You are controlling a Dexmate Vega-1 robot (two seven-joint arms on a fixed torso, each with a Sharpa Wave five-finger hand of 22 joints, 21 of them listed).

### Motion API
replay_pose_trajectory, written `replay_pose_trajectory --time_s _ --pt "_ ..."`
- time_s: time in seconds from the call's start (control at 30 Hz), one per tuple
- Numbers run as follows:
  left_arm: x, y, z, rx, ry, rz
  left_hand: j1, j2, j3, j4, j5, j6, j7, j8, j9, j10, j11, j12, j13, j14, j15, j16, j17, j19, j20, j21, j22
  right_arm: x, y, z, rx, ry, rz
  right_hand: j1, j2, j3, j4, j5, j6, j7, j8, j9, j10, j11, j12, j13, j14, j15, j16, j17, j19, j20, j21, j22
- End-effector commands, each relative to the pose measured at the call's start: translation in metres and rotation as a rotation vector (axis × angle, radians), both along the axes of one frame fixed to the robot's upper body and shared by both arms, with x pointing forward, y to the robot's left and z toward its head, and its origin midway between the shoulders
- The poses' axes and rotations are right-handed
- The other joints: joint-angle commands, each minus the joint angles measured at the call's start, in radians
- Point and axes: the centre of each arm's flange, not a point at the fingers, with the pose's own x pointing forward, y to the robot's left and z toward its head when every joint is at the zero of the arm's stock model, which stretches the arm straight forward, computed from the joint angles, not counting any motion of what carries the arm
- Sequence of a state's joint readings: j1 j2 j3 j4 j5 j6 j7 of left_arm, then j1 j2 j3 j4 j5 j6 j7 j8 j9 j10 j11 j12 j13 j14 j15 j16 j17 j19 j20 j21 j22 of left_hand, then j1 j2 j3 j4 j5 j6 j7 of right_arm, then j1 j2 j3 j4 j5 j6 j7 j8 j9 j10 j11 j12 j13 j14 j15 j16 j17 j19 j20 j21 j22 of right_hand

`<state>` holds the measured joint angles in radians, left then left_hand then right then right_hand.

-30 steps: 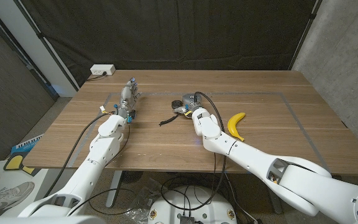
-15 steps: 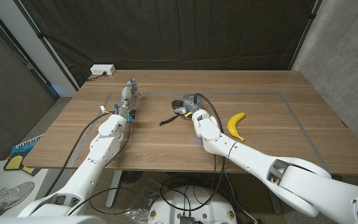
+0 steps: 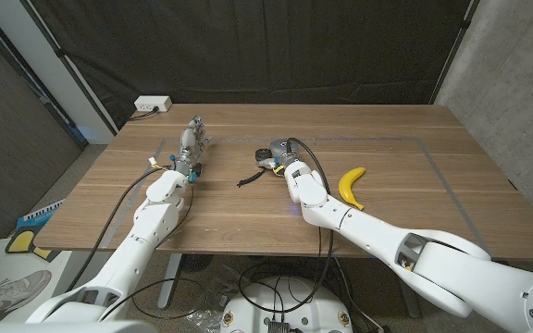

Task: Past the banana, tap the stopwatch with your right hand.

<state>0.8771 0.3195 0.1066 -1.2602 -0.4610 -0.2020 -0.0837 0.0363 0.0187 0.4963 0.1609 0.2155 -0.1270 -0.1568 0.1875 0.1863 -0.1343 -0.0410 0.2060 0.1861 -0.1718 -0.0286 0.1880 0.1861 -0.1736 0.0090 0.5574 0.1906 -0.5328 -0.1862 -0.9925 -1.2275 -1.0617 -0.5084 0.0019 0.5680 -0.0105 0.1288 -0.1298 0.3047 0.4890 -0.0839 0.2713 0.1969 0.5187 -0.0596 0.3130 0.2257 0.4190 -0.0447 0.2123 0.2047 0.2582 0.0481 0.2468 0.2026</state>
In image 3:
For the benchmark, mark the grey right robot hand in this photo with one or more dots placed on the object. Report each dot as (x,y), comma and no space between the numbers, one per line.
(280,150)

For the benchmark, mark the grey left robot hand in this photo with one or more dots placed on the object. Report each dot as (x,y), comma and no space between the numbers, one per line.
(189,143)

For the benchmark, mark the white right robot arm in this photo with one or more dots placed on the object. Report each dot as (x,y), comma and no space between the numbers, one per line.
(387,236)

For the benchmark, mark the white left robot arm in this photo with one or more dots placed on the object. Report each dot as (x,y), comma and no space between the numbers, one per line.
(132,254)

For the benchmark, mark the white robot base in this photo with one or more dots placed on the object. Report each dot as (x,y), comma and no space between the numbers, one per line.
(289,305)

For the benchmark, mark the yellow banana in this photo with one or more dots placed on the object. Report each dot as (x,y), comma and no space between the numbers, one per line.
(346,185)

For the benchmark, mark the white power strip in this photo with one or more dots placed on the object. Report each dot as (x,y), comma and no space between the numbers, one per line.
(153,103)

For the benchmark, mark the black backdrop curtain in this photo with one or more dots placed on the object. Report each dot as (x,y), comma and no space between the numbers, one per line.
(266,46)

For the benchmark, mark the black round floor fan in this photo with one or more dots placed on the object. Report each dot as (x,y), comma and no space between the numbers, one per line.
(194,262)

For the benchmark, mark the white table leg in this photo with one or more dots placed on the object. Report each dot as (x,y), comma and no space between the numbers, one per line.
(169,282)

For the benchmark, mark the black backdrop pole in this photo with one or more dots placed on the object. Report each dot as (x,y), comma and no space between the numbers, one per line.
(454,51)
(70,65)

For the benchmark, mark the clear plastic bag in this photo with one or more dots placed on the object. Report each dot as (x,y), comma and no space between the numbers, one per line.
(215,291)

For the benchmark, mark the blue white booklet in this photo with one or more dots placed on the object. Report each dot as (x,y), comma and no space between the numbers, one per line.
(40,216)

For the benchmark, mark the grey electronics box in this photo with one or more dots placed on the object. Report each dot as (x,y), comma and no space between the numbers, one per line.
(277,326)

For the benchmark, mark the white mat with yellow shape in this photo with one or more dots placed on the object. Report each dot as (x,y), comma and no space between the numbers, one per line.
(21,240)

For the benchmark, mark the grey table leg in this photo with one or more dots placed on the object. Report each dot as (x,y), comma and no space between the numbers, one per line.
(410,300)

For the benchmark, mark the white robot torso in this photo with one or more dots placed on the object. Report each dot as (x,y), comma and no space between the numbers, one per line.
(63,328)

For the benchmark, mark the grey sneaker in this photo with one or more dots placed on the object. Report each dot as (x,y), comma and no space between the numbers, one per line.
(14,289)

